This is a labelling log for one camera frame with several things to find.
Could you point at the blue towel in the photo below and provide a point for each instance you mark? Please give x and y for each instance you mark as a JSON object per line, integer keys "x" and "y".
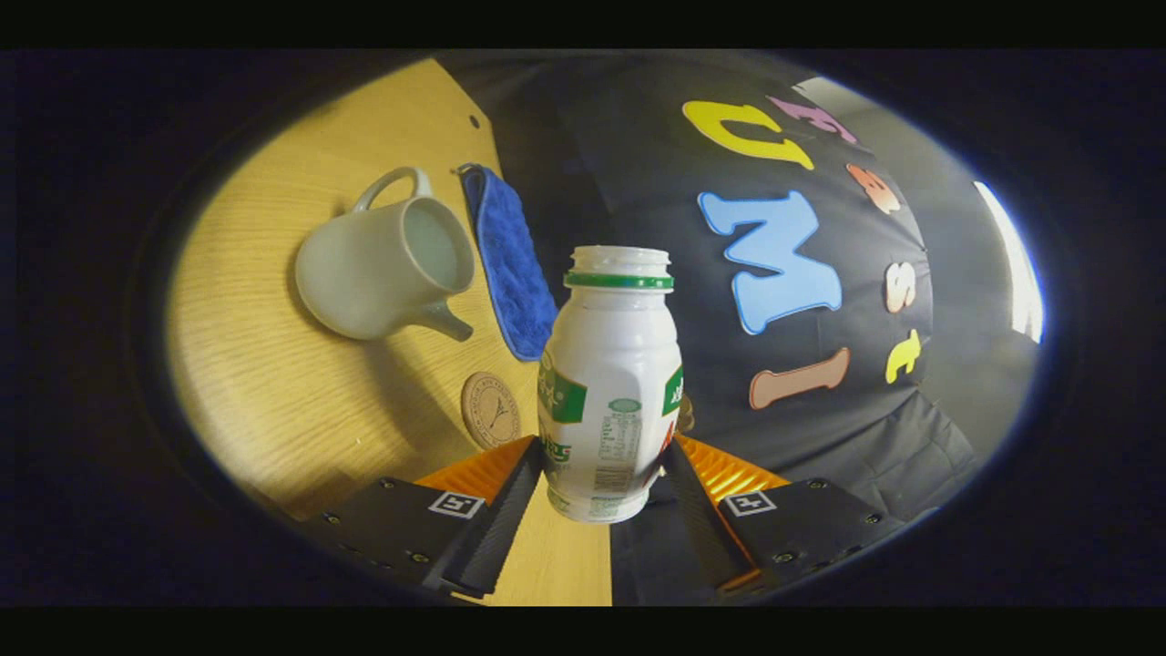
{"x": 510, "y": 264}

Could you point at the round cork coaster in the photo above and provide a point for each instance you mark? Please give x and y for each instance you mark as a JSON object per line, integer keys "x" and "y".
{"x": 490, "y": 410}

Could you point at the black backdrop cloth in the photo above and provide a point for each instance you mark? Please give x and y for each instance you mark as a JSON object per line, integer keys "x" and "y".
{"x": 638, "y": 164}

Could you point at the white teacup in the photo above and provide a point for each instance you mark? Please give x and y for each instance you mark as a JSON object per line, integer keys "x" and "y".
{"x": 364, "y": 273}

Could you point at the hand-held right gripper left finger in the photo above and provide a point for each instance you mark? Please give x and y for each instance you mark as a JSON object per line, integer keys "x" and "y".
{"x": 496, "y": 528}

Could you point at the white water bottle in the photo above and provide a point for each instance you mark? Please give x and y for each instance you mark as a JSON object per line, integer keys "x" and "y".
{"x": 610, "y": 383}

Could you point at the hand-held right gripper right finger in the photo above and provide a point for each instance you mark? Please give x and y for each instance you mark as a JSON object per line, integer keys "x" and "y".
{"x": 706, "y": 528}

